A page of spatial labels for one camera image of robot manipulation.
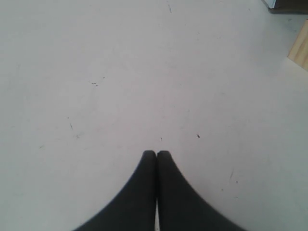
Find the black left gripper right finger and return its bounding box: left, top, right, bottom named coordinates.
left=156, top=151, right=243, bottom=231

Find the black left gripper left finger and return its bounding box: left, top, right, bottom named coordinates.
left=78, top=151, right=156, bottom=231

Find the light wooden cube block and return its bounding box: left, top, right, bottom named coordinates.
left=288, top=20, right=308, bottom=71

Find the printed cardboard box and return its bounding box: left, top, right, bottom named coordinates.
left=262, top=0, right=308, bottom=14

